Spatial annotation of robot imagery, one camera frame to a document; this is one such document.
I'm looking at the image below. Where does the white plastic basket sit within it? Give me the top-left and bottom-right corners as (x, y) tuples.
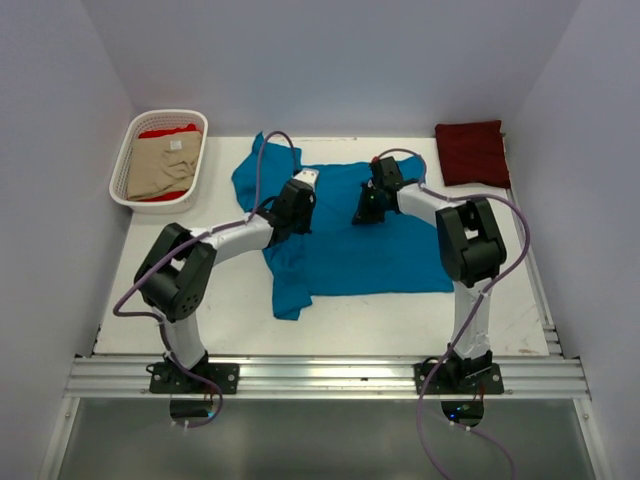
(109, 109), (209, 214)

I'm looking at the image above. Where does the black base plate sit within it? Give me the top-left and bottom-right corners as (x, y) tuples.
(425, 356), (505, 395)
(145, 361), (240, 395)

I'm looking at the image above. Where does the blue t shirt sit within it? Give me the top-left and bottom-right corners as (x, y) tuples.
(263, 162), (453, 320)

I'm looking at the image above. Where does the aluminium mounting rail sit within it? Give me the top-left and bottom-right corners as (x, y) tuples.
(64, 355), (590, 400)

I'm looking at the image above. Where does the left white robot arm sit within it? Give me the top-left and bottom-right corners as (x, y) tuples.
(134, 169), (319, 395)

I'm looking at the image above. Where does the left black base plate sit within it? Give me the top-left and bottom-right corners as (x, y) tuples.
(145, 361), (240, 395)

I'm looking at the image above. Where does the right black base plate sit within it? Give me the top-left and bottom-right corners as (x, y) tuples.
(425, 356), (505, 395)

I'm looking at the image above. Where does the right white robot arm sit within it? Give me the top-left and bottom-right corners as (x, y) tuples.
(352, 156), (507, 394)

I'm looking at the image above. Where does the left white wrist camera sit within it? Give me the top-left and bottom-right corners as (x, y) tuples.
(293, 168), (319, 191)

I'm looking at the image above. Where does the beige shirt in basket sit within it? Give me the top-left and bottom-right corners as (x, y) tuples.
(125, 133), (204, 202)

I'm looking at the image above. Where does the folded dark red shirt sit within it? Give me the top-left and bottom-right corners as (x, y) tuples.
(435, 120), (511, 189)

